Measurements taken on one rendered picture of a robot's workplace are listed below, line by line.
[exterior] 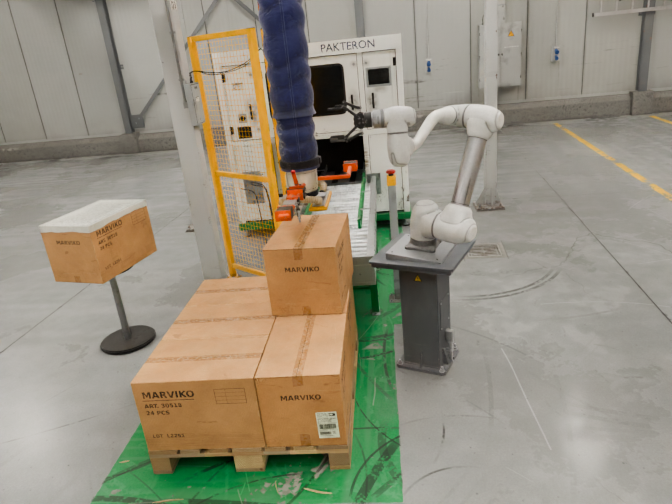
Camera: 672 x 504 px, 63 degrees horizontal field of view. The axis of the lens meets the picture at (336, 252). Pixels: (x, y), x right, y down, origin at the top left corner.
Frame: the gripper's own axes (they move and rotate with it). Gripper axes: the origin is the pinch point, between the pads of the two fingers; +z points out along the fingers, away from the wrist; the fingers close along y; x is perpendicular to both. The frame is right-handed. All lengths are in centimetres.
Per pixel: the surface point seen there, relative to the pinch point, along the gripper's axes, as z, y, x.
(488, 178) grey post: -140, 124, 343
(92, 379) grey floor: 179, 157, 24
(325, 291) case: 12, 89, -6
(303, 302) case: 25, 95, -5
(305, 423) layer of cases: 21, 129, -65
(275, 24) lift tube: 24, -48, 15
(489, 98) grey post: -141, 36, 343
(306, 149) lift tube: 16.3, 15.0, 17.1
